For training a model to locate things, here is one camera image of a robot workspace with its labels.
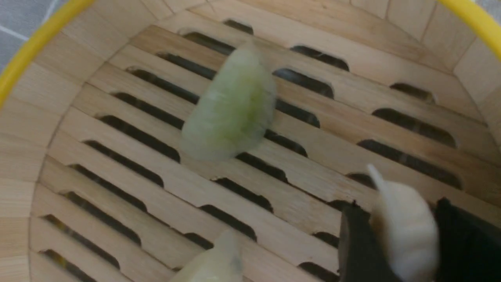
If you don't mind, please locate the grey checked tablecloth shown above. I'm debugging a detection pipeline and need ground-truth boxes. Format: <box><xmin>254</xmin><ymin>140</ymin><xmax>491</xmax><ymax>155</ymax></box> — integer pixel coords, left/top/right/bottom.
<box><xmin>0</xmin><ymin>0</ymin><xmax>67</xmax><ymax>71</ymax></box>

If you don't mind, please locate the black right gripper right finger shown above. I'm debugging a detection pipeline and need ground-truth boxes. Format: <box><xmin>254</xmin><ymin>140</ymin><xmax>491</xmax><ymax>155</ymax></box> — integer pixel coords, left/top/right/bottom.
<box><xmin>434</xmin><ymin>198</ymin><xmax>501</xmax><ymax>282</ymax></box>

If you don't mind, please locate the white dumpling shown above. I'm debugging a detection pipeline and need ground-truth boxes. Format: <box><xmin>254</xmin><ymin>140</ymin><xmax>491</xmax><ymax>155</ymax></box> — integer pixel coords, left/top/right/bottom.
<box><xmin>368</xmin><ymin>164</ymin><xmax>440</xmax><ymax>282</ymax></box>

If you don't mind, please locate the green dumpling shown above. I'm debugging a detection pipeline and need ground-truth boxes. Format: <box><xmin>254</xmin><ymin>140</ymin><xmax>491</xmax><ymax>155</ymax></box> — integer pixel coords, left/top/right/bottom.
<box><xmin>181</xmin><ymin>41</ymin><xmax>278</xmax><ymax>161</ymax></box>
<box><xmin>170</xmin><ymin>230</ymin><xmax>243</xmax><ymax>282</ymax></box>

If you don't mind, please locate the bamboo steamer tray yellow rim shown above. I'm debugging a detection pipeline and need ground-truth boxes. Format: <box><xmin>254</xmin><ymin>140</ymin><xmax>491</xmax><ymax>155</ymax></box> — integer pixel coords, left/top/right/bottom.
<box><xmin>1</xmin><ymin>0</ymin><xmax>500</xmax><ymax>282</ymax></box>

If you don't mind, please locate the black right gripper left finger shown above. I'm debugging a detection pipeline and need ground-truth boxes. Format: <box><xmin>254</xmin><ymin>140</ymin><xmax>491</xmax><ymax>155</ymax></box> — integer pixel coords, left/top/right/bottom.
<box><xmin>338</xmin><ymin>202</ymin><xmax>400</xmax><ymax>282</ymax></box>

